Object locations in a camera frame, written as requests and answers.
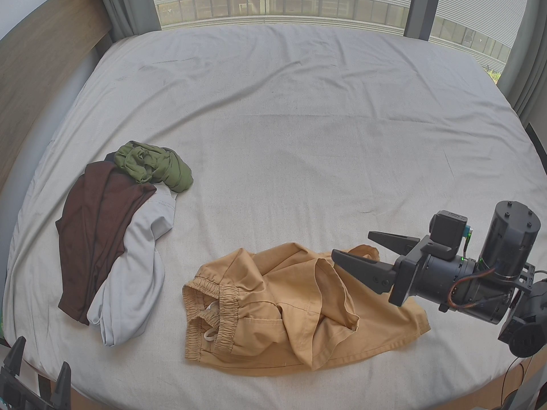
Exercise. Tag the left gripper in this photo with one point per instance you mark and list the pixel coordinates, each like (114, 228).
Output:
(17, 393)

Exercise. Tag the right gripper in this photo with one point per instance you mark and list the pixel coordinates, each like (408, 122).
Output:
(436, 280)

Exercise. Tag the tan shorts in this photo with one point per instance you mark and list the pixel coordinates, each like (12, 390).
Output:
(277, 314)

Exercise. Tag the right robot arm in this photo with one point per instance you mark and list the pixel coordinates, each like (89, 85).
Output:
(510, 237)

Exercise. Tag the bed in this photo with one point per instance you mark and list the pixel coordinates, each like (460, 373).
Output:
(299, 122)

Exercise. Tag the pale grey garment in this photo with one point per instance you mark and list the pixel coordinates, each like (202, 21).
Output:
(136, 271)

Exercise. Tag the dark brown garment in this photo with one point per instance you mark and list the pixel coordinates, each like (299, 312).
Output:
(94, 229)

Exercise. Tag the black garment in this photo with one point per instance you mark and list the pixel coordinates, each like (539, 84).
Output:
(110, 157)

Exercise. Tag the green garment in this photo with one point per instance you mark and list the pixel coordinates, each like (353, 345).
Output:
(166, 171)

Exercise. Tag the grey curtain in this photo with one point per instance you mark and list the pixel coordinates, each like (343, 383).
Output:
(124, 2)
(530, 58)

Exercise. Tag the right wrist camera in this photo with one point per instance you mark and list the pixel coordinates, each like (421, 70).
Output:
(448, 233)

